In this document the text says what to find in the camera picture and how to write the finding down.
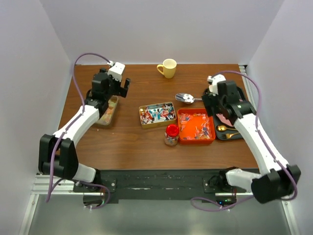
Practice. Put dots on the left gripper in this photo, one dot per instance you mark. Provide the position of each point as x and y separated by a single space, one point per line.
120 90

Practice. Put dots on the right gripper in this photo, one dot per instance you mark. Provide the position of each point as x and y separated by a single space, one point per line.
209 100

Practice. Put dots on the metal scoop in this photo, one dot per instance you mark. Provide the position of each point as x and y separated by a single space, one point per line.
187 98

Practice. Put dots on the silver tin of gummies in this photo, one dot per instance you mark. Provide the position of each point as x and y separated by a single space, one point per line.
106 119

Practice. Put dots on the gold tin of lollipops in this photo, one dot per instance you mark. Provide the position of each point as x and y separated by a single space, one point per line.
156 115

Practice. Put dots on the red jar lid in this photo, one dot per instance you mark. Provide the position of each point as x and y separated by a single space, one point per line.
172 130

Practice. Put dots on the clear plastic jar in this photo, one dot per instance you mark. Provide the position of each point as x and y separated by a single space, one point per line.
171 140

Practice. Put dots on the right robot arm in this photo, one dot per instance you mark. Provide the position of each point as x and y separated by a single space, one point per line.
277 179

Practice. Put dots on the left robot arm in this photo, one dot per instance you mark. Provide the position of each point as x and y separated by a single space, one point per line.
57 152

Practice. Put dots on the orange tray of candies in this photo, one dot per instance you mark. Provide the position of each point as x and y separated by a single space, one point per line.
195 126

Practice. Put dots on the pink dotted plate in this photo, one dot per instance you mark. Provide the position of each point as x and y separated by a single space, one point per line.
223 120

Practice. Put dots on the gold spoon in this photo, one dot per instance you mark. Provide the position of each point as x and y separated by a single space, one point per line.
222 128

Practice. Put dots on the black serving tray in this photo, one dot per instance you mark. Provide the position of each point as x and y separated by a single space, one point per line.
218 134

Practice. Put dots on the gold fork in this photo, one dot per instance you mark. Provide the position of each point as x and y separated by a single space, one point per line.
229 135

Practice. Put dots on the yellow mug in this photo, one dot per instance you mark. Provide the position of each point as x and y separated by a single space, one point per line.
167 68

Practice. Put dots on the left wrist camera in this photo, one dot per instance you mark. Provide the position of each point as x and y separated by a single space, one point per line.
116 71

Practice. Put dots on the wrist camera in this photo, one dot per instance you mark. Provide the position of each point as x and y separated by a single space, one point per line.
116 71
213 82

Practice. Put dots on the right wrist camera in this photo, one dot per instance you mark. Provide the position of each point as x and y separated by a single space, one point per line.
213 82

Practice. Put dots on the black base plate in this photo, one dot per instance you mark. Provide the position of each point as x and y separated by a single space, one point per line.
177 184

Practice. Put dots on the aluminium rail frame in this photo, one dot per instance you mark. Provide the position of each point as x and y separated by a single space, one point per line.
158 156

